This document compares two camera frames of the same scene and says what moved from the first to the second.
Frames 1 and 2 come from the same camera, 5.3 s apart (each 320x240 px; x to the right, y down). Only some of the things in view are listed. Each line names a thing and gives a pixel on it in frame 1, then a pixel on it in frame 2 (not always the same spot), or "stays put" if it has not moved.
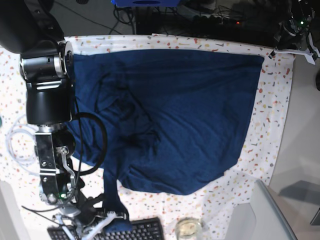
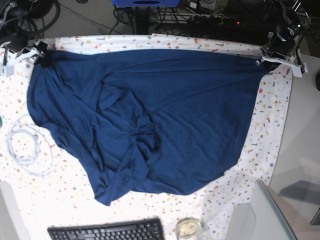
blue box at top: [146, 3] stays put
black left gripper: [86, 207] to [15, 41]
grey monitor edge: [271, 222] stays put
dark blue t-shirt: [165, 120] stays put
